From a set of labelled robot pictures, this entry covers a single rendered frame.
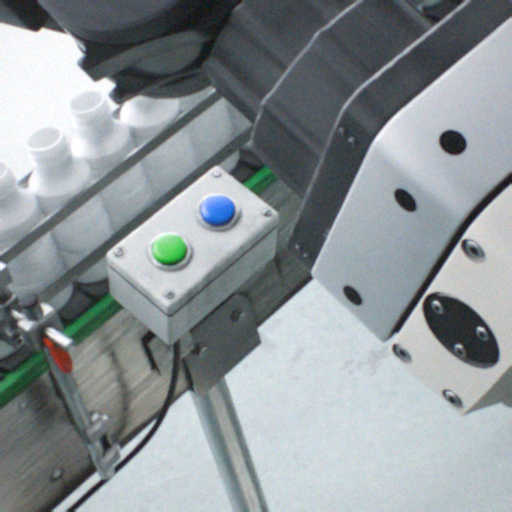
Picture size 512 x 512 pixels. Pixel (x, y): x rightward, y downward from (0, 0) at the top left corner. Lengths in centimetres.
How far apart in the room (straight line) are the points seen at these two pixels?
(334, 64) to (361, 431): 198
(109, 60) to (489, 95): 15
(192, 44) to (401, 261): 12
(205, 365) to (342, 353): 115
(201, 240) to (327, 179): 69
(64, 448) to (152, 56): 87
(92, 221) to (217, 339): 23
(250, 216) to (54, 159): 19
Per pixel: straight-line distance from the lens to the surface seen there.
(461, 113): 48
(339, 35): 51
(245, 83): 53
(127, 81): 58
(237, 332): 147
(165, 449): 253
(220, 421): 159
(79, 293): 135
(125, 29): 51
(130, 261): 118
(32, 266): 129
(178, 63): 56
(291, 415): 251
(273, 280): 149
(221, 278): 120
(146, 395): 142
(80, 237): 131
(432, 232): 48
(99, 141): 130
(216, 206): 120
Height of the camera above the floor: 187
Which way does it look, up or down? 42 degrees down
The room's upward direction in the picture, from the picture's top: 16 degrees counter-clockwise
